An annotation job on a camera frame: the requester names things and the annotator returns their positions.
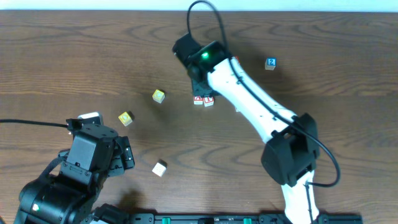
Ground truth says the red letter A block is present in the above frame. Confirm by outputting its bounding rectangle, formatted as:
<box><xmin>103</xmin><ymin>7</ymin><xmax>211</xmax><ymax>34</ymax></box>
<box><xmin>193</xmin><ymin>96</ymin><xmax>203</xmax><ymax>105</ymax></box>

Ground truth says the red letter I block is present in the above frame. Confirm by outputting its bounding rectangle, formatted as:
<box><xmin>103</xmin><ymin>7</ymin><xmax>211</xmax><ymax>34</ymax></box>
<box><xmin>203</xmin><ymin>96</ymin><xmax>215</xmax><ymax>107</ymax></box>

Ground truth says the blue number 2 block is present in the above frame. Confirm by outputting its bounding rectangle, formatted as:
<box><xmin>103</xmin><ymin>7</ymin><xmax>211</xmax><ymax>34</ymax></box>
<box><xmin>265</xmin><ymin>57</ymin><xmax>277</xmax><ymax>70</ymax></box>

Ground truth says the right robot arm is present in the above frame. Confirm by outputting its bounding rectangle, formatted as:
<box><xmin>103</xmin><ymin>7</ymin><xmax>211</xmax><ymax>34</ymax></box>
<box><xmin>172</xmin><ymin>34</ymin><xmax>320</xmax><ymax>223</ymax></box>

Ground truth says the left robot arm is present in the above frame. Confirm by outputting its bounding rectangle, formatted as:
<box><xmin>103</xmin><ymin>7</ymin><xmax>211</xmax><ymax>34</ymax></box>
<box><xmin>14</xmin><ymin>118</ymin><xmax>135</xmax><ymax>223</ymax></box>

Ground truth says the plain cream wooden block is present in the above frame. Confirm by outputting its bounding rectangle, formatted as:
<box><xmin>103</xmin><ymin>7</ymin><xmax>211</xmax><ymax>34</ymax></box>
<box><xmin>152</xmin><ymin>162</ymin><xmax>167</xmax><ymax>177</ymax></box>

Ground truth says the yellow block lower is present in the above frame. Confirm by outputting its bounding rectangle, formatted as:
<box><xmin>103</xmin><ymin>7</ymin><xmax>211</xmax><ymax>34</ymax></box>
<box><xmin>118</xmin><ymin>111</ymin><xmax>133</xmax><ymax>126</ymax></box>

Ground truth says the yellow block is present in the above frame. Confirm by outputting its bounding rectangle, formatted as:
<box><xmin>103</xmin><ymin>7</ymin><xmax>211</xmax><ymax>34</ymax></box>
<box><xmin>118</xmin><ymin>111</ymin><xmax>133</xmax><ymax>126</ymax></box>
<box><xmin>152</xmin><ymin>90</ymin><xmax>165</xmax><ymax>104</ymax></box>

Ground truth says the yellow block upper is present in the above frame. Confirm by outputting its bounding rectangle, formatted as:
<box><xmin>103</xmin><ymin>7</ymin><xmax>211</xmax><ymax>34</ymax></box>
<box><xmin>152</xmin><ymin>90</ymin><xmax>165</xmax><ymax>104</ymax></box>

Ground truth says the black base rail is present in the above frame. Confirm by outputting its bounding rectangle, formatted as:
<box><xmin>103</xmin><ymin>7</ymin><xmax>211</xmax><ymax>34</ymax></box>
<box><xmin>129</xmin><ymin>213</ymin><xmax>363</xmax><ymax>224</ymax></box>

